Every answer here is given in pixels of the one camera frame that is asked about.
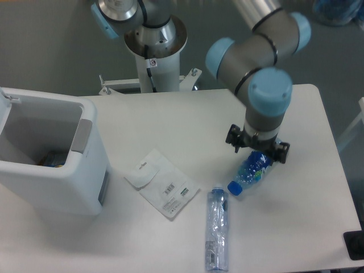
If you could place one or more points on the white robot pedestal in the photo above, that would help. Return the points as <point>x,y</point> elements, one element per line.
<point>157,51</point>

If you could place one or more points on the blue plastic bag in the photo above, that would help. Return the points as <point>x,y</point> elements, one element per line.
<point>335,13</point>

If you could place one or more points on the white trash can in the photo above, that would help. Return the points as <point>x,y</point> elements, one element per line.
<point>35,123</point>

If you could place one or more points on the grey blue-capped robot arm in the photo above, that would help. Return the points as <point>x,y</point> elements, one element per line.
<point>247,69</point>

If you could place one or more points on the white plastic package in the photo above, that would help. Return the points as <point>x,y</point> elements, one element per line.
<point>162,184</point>

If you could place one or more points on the blue labelled plastic bottle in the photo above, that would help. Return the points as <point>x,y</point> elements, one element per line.
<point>251,171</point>

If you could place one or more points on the white metal base frame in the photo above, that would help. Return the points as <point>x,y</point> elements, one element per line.
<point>185,83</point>

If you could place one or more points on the clear crushed plastic bottle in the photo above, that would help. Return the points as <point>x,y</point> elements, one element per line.
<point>217,230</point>

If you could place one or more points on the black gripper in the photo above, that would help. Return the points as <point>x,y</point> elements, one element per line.
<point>260,141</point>

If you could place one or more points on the black device at table edge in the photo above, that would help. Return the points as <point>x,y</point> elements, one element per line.
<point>354,244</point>

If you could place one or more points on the trash inside can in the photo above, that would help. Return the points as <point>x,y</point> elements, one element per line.
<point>54,159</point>

